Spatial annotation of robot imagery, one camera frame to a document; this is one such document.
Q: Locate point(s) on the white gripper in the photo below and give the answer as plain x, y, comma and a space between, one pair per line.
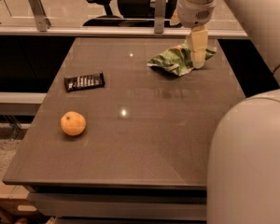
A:
194, 13

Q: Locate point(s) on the green jalapeno chip bag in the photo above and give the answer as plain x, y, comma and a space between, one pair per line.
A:
178, 60

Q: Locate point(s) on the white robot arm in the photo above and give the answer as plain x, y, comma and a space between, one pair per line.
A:
243, 174

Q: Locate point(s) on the black office chair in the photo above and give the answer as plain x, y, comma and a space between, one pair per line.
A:
132, 13

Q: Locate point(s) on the black candy bar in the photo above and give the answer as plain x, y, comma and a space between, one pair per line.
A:
84, 82

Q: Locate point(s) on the orange fruit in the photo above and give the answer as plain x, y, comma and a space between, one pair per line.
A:
73, 123

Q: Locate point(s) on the cardboard box under table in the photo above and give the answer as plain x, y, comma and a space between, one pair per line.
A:
15, 207

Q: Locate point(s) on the middle metal glass bracket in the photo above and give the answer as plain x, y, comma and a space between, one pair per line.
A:
160, 6

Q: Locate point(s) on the metal glass bracket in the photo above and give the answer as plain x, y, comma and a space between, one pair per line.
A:
42, 22
160, 6

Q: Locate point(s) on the left metal glass bracket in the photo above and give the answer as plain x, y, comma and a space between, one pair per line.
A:
42, 22

